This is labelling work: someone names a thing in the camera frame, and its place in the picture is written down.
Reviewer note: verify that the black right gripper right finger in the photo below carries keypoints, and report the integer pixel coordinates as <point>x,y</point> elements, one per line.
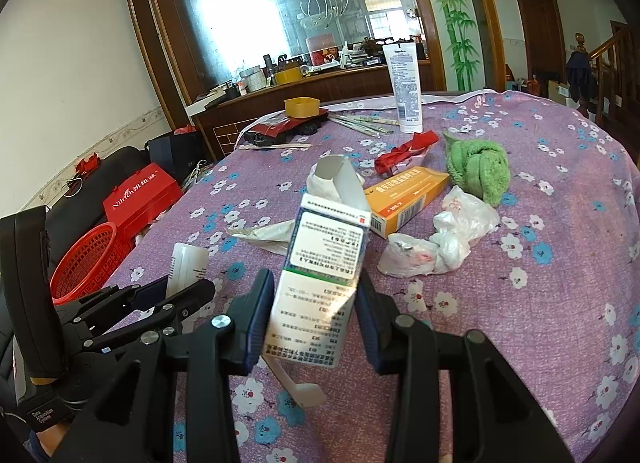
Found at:
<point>494,417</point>

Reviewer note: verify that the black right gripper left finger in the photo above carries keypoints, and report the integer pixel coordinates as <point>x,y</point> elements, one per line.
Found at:
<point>130,418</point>

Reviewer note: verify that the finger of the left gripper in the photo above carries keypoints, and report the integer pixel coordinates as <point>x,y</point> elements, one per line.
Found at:
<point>135,295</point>
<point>168,313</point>

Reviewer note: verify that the white blue medicine box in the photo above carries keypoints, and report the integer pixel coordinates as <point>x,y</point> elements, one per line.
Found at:
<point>317,286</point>

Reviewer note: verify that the clear plastic bag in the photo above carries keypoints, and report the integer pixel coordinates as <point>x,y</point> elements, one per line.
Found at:
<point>464,220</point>

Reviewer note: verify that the person's left hand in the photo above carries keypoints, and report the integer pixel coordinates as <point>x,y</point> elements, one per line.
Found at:
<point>50,439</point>

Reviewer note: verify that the red plastic basket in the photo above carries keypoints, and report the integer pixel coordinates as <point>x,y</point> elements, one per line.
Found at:
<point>89,263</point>

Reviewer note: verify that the white small bottle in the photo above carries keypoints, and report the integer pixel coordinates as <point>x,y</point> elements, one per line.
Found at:
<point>188,265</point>

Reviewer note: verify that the red gift box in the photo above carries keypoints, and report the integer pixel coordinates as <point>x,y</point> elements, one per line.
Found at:
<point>137,201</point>

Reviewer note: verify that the white crumpled tissue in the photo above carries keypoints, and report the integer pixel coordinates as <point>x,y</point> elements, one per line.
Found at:
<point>273,238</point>

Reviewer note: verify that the wooden sideboard shelf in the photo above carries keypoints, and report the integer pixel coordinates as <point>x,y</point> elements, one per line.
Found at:
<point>221,125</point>

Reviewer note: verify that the wooden chopsticks pair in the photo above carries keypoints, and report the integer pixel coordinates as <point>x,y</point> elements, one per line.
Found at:
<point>275,146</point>

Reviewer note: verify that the orange medicine box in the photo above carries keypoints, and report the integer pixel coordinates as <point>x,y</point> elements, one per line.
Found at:
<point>398,199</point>

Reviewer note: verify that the green knotted towel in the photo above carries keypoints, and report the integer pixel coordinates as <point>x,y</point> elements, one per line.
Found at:
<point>479,167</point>

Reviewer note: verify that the yellow tape roll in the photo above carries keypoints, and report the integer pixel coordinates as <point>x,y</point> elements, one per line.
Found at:
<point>301,108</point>

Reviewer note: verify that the red crumpled wrapper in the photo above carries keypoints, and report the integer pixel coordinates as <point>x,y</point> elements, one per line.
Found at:
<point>389,163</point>

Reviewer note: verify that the wrapped chopsticks pack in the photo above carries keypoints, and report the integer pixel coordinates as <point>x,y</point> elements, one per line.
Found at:
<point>368,125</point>

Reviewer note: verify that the large etched glass mirror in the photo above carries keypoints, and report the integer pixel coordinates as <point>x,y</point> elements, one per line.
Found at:
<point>300,8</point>

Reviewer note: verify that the white lotion tube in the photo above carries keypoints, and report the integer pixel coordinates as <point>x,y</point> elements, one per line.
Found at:
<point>403,67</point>

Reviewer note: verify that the bamboo painted panel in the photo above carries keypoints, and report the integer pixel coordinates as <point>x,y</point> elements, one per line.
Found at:
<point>470,44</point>

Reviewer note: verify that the wooden staircase railing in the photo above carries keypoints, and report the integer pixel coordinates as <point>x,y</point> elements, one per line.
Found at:
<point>604,83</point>

